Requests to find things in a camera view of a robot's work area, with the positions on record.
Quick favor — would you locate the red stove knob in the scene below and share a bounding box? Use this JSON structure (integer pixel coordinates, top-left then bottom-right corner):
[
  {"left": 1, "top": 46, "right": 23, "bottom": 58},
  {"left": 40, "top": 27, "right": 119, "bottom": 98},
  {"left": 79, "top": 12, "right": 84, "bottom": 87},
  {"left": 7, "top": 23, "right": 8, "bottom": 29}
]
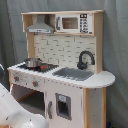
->
[
  {"left": 32, "top": 81, "right": 39, "bottom": 87},
  {"left": 14, "top": 76, "right": 19, "bottom": 82}
]

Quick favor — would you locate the grey toy sink basin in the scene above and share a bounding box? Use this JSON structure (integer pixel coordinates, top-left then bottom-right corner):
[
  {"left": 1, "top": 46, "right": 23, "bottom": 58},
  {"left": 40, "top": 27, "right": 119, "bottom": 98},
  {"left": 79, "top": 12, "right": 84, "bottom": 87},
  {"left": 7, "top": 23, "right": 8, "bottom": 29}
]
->
[{"left": 53, "top": 67, "right": 93, "bottom": 81}]

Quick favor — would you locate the silver toy cooking pot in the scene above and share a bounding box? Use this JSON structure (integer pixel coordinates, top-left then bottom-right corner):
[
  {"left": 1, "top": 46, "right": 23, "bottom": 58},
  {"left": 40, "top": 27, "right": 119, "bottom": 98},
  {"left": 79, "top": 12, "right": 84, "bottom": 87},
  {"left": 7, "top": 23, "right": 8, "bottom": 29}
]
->
[{"left": 24, "top": 58, "right": 42, "bottom": 68}]

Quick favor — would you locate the white wooden toy kitchen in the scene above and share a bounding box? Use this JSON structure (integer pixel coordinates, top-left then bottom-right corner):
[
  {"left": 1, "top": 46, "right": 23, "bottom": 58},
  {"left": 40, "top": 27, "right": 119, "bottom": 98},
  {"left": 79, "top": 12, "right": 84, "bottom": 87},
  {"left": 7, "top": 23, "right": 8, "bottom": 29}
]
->
[{"left": 9, "top": 10, "right": 115, "bottom": 128}]

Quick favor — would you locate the white toy microwave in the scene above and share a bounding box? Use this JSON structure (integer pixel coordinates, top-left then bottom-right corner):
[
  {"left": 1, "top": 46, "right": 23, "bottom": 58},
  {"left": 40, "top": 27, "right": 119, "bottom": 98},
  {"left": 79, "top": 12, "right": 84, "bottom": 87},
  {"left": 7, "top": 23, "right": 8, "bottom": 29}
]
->
[{"left": 56, "top": 14, "right": 93, "bottom": 34}]

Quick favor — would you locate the white cabinet door with dispenser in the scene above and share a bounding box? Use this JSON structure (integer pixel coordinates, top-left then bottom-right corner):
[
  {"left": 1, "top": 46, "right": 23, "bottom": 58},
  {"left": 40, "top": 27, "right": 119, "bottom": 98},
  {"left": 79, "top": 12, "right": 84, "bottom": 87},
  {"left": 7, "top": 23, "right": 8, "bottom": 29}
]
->
[{"left": 45, "top": 81, "right": 83, "bottom": 128}]

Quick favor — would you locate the black toy faucet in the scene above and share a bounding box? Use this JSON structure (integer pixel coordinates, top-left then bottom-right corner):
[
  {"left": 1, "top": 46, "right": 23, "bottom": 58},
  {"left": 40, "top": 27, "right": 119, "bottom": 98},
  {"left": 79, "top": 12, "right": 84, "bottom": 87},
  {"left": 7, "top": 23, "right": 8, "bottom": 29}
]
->
[{"left": 77, "top": 50, "right": 95, "bottom": 70}]

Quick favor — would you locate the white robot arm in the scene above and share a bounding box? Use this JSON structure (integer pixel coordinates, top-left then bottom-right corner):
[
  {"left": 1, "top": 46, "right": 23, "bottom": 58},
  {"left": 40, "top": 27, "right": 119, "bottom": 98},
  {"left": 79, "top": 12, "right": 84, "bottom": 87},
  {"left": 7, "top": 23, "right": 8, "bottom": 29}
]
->
[{"left": 0, "top": 83, "right": 48, "bottom": 128}]

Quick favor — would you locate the grey toy range hood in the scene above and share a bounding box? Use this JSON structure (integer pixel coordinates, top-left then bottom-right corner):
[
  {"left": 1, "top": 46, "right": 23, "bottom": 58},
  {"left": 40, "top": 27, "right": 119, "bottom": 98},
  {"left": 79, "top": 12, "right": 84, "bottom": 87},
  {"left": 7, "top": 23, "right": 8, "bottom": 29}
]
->
[{"left": 26, "top": 15, "right": 54, "bottom": 33}]

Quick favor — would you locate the black toy stovetop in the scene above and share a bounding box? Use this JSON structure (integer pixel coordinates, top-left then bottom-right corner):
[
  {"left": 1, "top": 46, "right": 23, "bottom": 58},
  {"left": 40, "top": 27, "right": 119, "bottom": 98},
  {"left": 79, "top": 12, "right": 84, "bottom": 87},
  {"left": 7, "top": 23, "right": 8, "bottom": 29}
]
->
[{"left": 20, "top": 63, "right": 57, "bottom": 72}]

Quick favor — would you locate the red left stove knob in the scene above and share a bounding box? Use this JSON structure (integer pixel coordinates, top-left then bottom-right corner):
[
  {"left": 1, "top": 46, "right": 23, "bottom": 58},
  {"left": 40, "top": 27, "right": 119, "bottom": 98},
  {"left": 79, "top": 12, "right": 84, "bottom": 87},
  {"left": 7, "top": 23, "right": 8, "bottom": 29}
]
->
[{"left": 14, "top": 76, "right": 19, "bottom": 82}]

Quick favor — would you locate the red right stove knob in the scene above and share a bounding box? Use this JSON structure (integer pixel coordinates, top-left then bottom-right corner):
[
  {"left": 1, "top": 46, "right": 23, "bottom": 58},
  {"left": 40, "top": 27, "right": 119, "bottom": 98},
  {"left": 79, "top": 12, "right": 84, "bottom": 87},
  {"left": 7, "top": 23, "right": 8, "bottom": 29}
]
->
[{"left": 32, "top": 81, "right": 39, "bottom": 87}]

